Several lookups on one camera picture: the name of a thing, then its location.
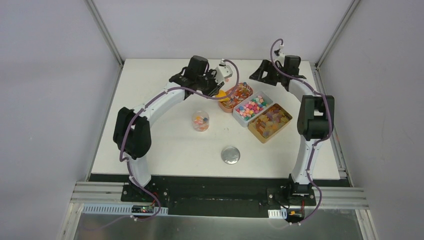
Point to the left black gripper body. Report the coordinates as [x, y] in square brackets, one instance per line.
[212, 85]

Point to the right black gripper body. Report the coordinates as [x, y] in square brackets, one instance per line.
[274, 75]

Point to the orange plastic scoop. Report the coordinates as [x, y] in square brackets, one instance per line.
[222, 96]

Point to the clear plastic jar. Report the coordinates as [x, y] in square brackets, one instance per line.
[200, 121]

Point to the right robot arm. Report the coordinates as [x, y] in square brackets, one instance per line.
[314, 122]

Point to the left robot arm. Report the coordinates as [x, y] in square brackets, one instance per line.
[132, 131]

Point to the pink oval lollipop tin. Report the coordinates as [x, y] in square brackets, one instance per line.
[242, 92]

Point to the grey star candy tin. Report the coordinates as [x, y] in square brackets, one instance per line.
[250, 108]

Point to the yellow gummy candy tin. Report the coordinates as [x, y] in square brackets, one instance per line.
[267, 124]

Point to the silver round jar lid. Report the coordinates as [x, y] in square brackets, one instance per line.
[230, 155]

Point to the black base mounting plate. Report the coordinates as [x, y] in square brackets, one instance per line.
[213, 196]

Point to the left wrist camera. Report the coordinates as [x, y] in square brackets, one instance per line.
[222, 72]

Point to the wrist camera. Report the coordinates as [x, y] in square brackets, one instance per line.
[280, 53]
[222, 72]

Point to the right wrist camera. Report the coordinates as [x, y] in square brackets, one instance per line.
[280, 53]

